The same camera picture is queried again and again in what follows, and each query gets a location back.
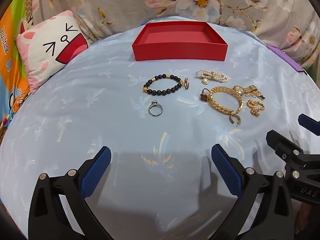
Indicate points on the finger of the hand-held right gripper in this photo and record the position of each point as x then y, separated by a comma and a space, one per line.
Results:
306, 121
280, 142

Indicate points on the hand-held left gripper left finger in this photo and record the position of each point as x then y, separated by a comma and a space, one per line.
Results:
96, 170

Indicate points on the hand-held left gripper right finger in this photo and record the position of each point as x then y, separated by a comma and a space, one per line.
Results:
225, 167

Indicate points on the gold hoop earring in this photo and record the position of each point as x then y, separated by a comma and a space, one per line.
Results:
231, 120

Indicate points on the gold wristwatch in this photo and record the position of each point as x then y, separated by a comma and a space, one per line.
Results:
238, 89

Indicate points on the gold jewelry with red clover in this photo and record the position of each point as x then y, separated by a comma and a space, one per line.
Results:
203, 96

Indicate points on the small gold earring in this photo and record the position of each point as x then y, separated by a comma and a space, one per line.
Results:
187, 83

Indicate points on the red cardboard box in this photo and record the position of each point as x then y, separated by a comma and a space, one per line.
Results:
175, 52

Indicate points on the person's right hand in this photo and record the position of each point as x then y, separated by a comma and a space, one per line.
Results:
303, 217

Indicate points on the light blue palm-print sheet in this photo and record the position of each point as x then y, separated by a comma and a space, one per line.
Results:
100, 117

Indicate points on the purple cloth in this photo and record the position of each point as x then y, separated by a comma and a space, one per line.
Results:
287, 60

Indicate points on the pink cat face pillow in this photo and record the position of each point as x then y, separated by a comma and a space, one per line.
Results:
50, 55

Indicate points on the colourful cartoon blanket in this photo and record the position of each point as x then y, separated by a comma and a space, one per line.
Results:
10, 55

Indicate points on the grey floral blanket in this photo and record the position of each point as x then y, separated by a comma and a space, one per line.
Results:
125, 2

